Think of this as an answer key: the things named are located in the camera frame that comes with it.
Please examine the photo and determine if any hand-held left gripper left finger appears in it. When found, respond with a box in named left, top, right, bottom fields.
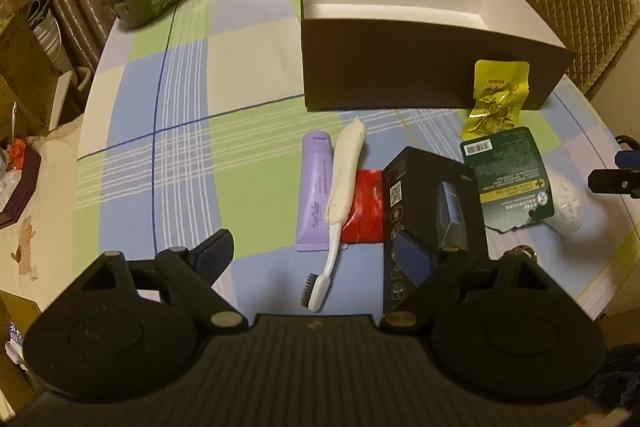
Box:
left=80, top=228, right=249, bottom=335

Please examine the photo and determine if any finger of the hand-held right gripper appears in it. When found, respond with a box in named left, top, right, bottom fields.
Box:
left=614, top=134, right=640, bottom=168
left=587, top=168, right=640, bottom=198

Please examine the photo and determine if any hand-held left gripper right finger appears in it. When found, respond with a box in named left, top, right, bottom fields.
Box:
left=382, top=229, right=556, bottom=333

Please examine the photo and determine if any clear floss pick box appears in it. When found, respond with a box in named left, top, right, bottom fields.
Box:
left=542, top=162, right=586, bottom=238

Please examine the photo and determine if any black shaver box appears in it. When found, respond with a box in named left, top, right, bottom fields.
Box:
left=381, top=147, right=488, bottom=318

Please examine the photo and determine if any dark green packet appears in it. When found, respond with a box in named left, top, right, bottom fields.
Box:
left=460, top=127, right=556, bottom=233

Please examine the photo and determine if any white toothbrush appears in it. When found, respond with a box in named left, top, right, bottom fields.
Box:
left=301, top=117, right=368, bottom=312

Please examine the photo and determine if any purple tube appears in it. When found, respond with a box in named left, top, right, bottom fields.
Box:
left=295, top=132, right=348, bottom=253

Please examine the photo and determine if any yellow snack packet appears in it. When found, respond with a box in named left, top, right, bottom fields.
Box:
left=460, top=59, right=531, bottom=138

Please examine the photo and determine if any brown cardboard storage box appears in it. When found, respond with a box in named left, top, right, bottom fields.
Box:
left=299, top=0, right=573, bottom=112

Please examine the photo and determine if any checked tablecloth desktop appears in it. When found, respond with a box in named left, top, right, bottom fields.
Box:
left=75, top=0, right=640, bottom=323

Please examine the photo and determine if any red foil packet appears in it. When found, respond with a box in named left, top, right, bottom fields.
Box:
left=341, top=170, right=386, bottom=244

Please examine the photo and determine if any chair with quilted cushion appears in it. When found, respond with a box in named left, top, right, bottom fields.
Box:
left=520, top=0, right=640, bottom=100

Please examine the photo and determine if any beige embroidered cloth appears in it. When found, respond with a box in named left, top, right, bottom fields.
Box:
left=0, top=112, right=108, bottom=303

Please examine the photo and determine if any dark purple box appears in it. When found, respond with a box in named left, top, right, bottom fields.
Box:
left=0, top=139, right=43, bottom=228

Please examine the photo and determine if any white plastic board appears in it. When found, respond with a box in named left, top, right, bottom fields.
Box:
left=49, top=71, right=77, bottom=131

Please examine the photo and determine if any cardboard box with dish print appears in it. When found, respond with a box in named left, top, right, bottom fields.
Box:
left=0, top=0, right=76, bottom=142

